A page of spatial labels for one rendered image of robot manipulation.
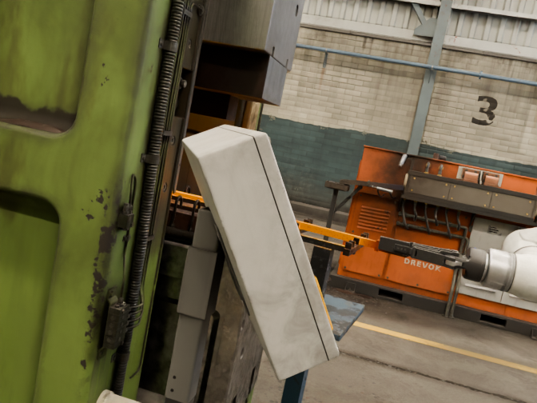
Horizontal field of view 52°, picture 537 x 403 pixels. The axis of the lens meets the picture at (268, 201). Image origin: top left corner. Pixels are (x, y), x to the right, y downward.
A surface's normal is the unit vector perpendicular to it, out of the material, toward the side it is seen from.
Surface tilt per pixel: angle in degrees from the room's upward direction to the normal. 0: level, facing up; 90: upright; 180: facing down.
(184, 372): 90
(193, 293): 89
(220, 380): 90
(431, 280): 90
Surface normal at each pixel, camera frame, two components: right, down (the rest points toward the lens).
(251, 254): 0.20, 0.16
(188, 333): -0.22, 0.08
